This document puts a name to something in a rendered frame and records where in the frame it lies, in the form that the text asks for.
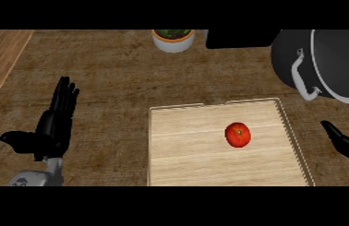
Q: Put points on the red tomato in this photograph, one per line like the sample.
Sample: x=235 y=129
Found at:
x=239 y=134

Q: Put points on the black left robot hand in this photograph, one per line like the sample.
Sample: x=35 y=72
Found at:
x=56 y=125

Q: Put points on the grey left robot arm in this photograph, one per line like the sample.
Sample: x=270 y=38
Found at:
x=44 y=176

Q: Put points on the dark grey pot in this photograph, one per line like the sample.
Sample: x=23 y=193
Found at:
x=314 y=63

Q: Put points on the pale wooden tray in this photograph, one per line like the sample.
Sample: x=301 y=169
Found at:
x=223 y=146

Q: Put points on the black appliance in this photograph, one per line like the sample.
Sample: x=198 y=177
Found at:
x=240 y=38

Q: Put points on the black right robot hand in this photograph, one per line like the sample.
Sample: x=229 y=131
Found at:
x=338 y=139

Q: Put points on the white potted plant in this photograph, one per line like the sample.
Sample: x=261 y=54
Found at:
x=174 y=40

